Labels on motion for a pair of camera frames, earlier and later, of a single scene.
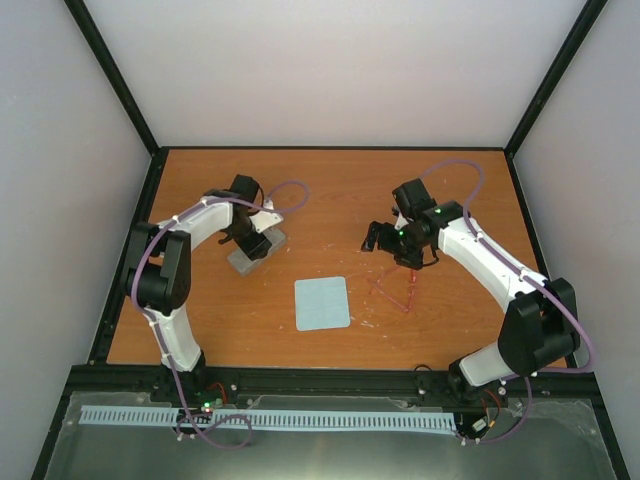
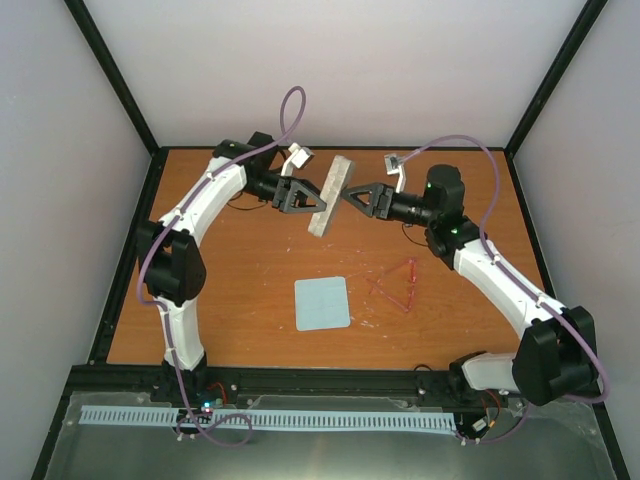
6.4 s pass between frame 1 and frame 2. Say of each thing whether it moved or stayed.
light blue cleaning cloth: stayed
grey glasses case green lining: moved
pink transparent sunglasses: stayed
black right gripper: moved
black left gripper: moved
